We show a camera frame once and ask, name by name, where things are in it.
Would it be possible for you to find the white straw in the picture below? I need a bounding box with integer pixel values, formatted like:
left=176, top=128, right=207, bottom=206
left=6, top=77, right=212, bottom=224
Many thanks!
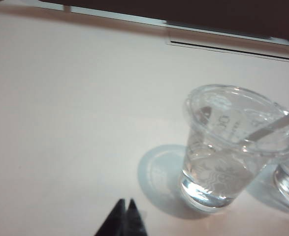
left=248, top=105, right=289, bottom=143

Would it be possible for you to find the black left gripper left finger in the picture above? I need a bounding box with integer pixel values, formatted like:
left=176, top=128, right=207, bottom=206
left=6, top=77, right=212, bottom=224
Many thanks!
left=94, top=198, right=126, bottom=236

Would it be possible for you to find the desk cable slot cover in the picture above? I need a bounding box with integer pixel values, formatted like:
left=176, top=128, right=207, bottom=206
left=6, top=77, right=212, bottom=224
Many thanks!
left=167, top=29, right=289, bottom=62

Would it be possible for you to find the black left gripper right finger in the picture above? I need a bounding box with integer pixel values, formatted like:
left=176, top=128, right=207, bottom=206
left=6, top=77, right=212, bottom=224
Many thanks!
left=125, top=198, right=149, bottom=236

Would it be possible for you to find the white partition base rail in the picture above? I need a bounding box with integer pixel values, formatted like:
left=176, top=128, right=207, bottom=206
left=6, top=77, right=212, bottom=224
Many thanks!
left=63, top=4, right=289, bottom=46

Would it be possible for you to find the brown desk partition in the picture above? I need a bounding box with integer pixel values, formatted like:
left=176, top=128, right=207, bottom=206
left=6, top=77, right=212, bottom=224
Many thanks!
left=37, top=0, right=289, bottom=47

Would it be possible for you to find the small clear lidded cup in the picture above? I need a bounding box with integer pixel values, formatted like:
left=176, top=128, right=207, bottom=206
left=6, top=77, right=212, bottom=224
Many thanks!
left=178, top=84, right=289, bottom=214

